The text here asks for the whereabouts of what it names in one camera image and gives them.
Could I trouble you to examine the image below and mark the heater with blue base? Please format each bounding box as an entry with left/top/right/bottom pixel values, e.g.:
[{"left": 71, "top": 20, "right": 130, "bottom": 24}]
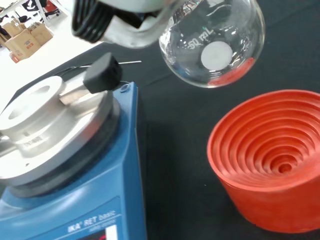
[{"left": 0, "top": 52, "right": 149, "bottom": 240}]

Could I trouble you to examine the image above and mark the large brown cardboard box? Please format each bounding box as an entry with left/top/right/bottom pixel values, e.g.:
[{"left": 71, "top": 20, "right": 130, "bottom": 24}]
[{"left": 4, "top": 28, "right": 41, "bottom": 61}]

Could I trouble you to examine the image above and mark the black bench cloth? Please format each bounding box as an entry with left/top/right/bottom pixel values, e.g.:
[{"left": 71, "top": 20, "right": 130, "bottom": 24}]
[{"left": 9, "top": 0, "right": 320, "bottom": 240}]

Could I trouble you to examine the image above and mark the thin black cable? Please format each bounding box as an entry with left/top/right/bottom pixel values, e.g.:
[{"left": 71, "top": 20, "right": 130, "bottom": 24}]
[{"left": 53, "top": 64, "right": 94, "bottom": 76}]

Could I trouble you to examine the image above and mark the white table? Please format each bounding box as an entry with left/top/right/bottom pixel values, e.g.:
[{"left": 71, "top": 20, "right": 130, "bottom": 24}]
[{"left": 0, "top": 0, "right": 66, "bottom": 26}]

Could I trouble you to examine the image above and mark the small red and white box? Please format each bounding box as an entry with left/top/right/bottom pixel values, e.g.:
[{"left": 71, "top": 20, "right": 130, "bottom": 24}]
[{"left": 9, "top": 51, "right": 23, "bottom": 64}]

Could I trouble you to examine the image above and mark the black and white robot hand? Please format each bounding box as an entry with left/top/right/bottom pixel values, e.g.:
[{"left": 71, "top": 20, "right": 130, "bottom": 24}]
[{"left": 71, "top": 0, "right": 176, "bottom": 49}]

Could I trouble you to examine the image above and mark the orange ribbed rubber flask ring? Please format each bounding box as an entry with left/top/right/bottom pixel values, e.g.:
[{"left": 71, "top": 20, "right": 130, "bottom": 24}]
[{"left": 206, "top": 90, "right": 320, "bottom": 235}]

